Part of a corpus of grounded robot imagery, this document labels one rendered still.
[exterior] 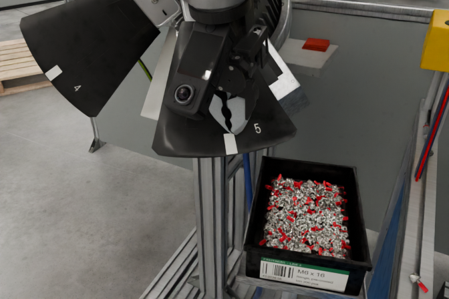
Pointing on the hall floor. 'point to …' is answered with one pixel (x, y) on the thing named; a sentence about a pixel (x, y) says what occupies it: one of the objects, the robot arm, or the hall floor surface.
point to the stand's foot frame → (180, 291)
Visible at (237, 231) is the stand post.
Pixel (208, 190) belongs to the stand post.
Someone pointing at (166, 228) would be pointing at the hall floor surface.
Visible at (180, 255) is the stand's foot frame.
